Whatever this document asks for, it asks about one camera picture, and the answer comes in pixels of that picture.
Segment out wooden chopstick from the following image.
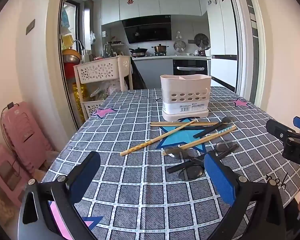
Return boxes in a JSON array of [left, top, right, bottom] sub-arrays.
[[150, 123, 219, 127], [120, 120, 196, 156], [162, 126, 237, 155], [162, 130, 224, 156]]

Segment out kitchen faucet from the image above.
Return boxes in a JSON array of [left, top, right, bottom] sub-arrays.
[[73, 39, 85, 55]]

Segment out grey checked star tablecloth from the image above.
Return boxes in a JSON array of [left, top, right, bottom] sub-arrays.
[[41, 86, 300, 240]]

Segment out red cylinder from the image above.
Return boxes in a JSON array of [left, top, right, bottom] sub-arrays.
[[64, 62, 77, 85]]

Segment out white refrigerator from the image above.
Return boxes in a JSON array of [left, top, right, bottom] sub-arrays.
[[205, 0, 238, 92]]

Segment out black cable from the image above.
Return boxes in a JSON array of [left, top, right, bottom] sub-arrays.
[[0, 102, 22, 180]]

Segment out cream plastic utensil holder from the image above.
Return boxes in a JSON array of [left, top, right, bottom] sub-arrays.
[[160, 74, 211, 121]]

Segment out white perforated storage cart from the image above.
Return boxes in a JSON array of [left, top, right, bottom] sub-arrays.
[[73, 56, 133, 118]]

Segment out black wok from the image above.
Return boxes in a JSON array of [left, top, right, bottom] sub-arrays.
[[129, 47, 148, 57]]

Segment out small pink plastic stool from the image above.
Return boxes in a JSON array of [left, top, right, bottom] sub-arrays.
[[0, 144, 24, 207]]

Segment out black built-in oven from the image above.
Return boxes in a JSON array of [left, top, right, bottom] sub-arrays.
[[172, 59, 208, 77]]

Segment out black range hood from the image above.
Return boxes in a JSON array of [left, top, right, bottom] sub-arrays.
[[122, 16, 172, 44]]

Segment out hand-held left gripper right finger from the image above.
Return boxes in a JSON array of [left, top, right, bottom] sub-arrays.
[[204, 152, 287, 227]]

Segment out white upper kitchen cabinets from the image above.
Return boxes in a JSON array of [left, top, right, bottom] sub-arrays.
[[101, 0, 208, 26]]

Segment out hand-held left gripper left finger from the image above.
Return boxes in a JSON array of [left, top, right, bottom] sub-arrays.
[[17, 151, 102, 227]]

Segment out grey wall switch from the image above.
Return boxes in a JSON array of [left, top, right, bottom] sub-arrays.
[[26, 19, 36, 35]]

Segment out metal bowl in orange basin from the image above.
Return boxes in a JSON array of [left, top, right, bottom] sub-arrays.
[[62, 49, 82, 63]]

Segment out metal cooking pot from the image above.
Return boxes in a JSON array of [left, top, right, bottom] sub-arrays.
[[151, 44, 169, 55]]

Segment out grey kitchen base cabinet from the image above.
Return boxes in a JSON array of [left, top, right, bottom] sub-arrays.
[[133, 56, 174, 90]]

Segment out clear plastic bags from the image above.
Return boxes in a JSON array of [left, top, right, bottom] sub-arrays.
[[90, 79, 128, 100]]

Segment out gold tinsel bundle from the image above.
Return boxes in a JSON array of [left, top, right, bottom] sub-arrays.
[[72, 83, 87, 122]]

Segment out black-handled metal spoon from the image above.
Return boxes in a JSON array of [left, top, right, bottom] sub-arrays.
[[164, 146, 207, 167], [193, 116, 237, 139], [166, 158, 206, 181], [210, 141, 238, 160]]

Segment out tall pink plastic stool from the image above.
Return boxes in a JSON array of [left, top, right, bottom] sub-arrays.
[[1, 101, 52, 173]]

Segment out blue hanging bag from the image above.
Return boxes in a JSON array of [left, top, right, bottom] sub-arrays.
[[61, 9, 70, 28]]

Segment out yellow plastic container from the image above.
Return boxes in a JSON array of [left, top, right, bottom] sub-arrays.
[[62, 34, 74, 48]]

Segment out round metal steamer rack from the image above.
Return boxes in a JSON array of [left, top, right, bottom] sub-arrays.
[[173, 40, 186, 52]]

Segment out white spice rack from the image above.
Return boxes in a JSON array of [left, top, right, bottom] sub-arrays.
[[110, 42, 125, 56]]

